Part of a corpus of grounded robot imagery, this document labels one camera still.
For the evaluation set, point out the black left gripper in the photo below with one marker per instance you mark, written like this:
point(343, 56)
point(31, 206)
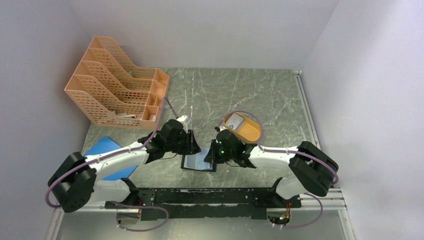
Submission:
point(191, 146)

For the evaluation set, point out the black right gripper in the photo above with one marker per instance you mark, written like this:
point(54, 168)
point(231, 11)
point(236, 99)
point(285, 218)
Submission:
point(211, 156)

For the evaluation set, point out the black leather card holder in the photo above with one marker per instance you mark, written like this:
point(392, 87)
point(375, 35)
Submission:
point(197, 162)

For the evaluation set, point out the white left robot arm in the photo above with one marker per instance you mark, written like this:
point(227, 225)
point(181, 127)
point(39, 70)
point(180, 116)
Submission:
point(80, 179)

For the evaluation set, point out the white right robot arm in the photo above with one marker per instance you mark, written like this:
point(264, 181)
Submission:
point(313, 171)

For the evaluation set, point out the credit card in tray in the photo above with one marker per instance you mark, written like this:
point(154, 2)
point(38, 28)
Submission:
point(234, 121)

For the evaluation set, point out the orange oval tray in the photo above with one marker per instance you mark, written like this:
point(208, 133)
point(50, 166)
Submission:
point(249, 132)

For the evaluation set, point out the blue folder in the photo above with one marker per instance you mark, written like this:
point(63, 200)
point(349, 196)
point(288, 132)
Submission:
point(106, 144)

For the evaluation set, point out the orange mesh file organizer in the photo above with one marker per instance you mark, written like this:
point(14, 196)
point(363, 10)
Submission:
point(114, 92)

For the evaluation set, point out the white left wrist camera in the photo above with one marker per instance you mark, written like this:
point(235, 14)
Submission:
point(184, 119)

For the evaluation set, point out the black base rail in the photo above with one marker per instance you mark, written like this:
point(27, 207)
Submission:
point(150, 213)

